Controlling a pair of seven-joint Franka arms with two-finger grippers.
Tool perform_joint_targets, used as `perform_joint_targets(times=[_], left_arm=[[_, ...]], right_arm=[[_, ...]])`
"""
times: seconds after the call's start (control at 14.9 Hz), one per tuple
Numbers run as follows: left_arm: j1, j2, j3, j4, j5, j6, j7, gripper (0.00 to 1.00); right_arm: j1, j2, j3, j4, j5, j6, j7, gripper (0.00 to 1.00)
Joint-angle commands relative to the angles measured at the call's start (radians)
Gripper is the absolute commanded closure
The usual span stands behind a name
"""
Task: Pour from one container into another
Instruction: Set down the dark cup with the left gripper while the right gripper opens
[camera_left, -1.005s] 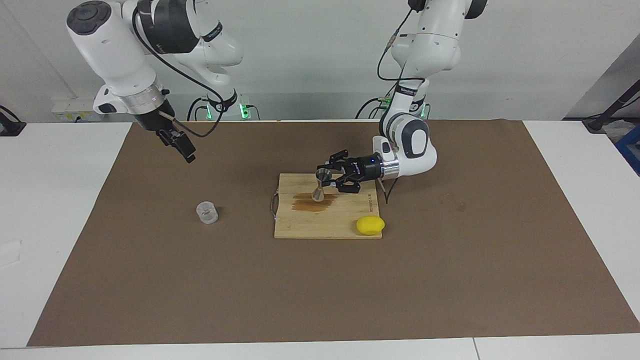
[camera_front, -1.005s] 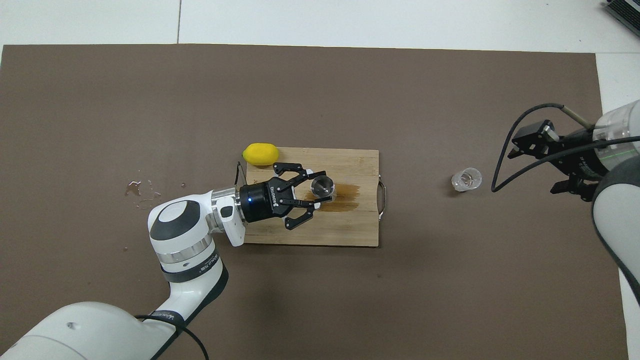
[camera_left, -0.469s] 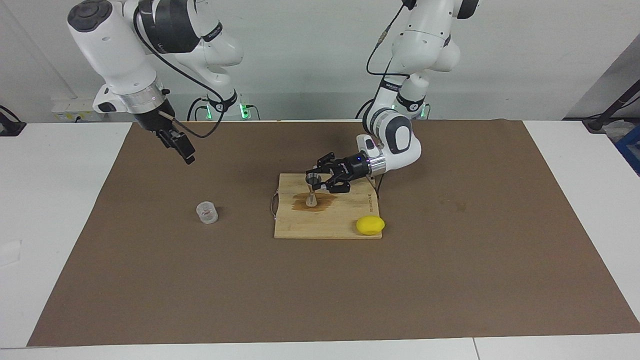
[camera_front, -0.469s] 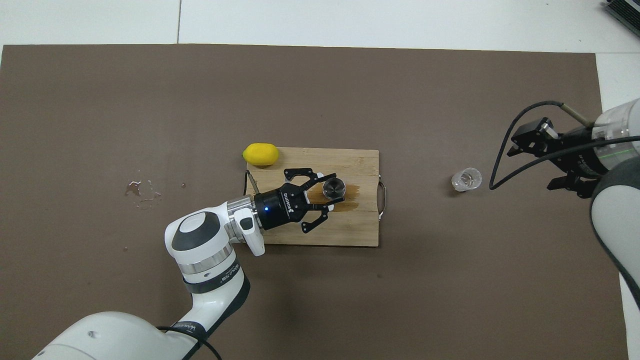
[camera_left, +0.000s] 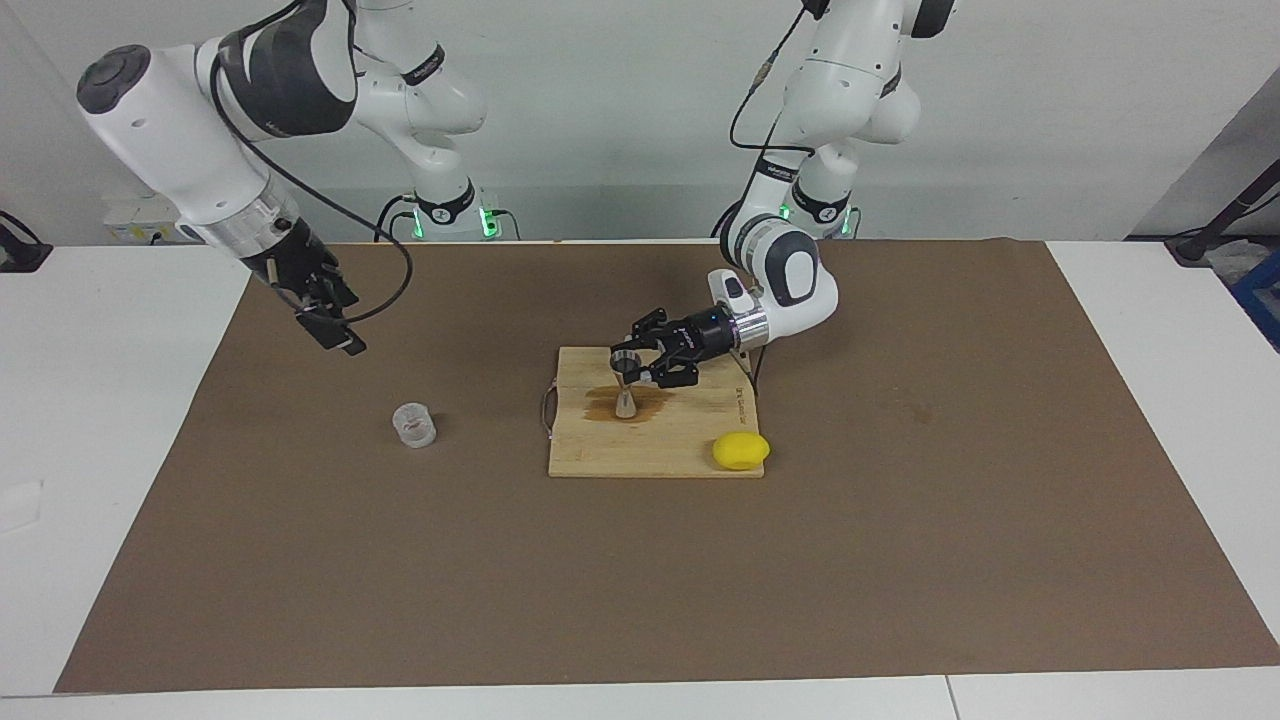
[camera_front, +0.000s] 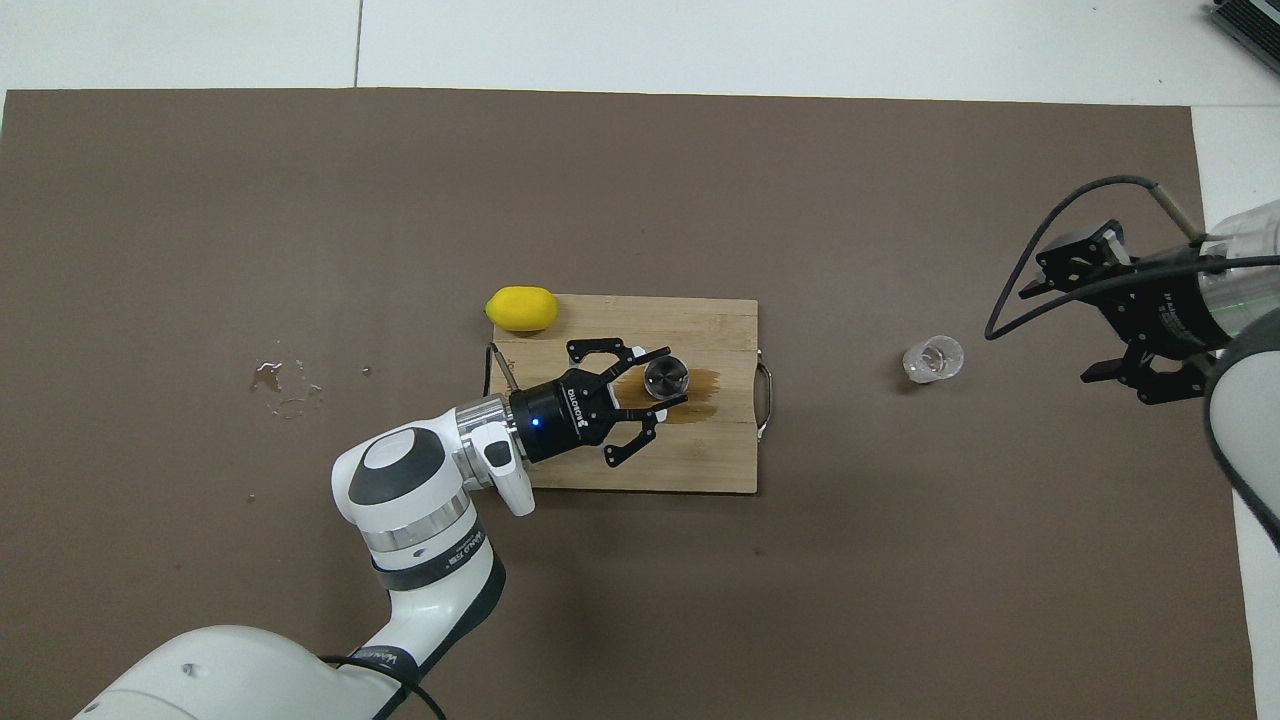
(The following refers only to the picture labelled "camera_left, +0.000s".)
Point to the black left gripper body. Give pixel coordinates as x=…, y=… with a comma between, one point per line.
x=705, y=335

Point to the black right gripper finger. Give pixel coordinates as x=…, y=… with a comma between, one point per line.
x=335, y=330
x=340, y=290

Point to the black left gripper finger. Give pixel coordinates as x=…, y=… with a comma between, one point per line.
x=652, y=328
x=678, y=372

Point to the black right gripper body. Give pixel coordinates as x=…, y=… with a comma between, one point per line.
x=295, y=265

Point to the metal jigger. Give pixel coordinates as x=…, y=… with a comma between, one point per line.
x=627, y=405

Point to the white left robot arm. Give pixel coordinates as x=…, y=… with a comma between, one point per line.
x=850, y=90

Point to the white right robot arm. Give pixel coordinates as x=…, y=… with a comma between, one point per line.
x=170, y=140

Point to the wooden cutting board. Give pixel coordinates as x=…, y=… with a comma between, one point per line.
x=640, y=450

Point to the yellow lemon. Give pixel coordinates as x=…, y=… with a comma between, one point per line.
x=740, y=451

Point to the brown table mat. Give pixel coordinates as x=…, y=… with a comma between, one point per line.
x=300, y=560

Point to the black clamp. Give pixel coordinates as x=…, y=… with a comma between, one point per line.
x=20, y=255

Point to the white tape patch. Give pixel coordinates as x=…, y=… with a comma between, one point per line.
x=20, y=505

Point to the white wall socket strip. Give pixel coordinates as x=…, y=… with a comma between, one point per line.
x=140, y=215

